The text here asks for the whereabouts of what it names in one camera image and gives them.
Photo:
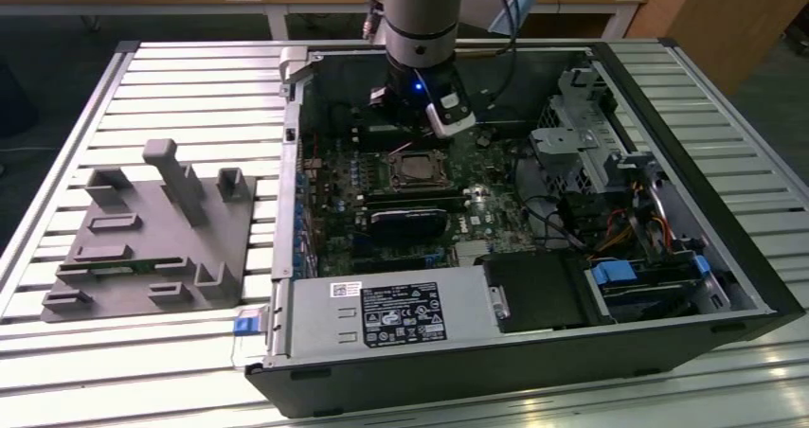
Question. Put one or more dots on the gray metal drive cage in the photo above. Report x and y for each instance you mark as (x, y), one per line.
(562, 144)

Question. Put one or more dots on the gray power supply unit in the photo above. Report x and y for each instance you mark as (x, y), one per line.
(317, 319)

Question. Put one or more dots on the blue plastic latch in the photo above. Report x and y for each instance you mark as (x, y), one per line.
(246, 326)

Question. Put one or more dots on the hard disk in blue carrier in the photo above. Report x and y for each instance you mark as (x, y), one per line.
(613, 274)

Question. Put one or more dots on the silver CPU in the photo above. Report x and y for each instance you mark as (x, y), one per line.
(421, 167)

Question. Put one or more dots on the black open PC case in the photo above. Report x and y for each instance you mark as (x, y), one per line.
(442, 385)

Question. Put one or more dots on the green RAM stick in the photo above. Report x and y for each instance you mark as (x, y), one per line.
(116, 270)

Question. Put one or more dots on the small silver heatsink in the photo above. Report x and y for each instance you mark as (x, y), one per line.
(470, 252)

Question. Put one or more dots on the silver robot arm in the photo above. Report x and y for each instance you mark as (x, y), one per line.
(417, 21)

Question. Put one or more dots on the blue plastic clip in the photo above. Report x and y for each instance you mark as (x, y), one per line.
(700, 264)

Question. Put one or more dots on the RAM stick with white label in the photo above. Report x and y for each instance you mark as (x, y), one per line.
(386, 130)

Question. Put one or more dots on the black graphics card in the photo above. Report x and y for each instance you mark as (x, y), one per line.
(407, 226)

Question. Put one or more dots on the green motherboard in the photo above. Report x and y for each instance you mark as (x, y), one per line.
(486, 201)

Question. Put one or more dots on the wooden cabinet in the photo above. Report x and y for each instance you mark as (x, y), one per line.
(726, 21)

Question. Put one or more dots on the gray parts rack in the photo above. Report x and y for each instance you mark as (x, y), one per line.
(158, 238)

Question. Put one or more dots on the black RAM stick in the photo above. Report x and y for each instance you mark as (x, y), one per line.
(411, 203)
(411, 192)

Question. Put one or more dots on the CPU socket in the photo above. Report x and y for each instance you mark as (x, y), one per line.
(405, 188)

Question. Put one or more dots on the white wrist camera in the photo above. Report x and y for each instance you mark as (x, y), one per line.
(450, 115)

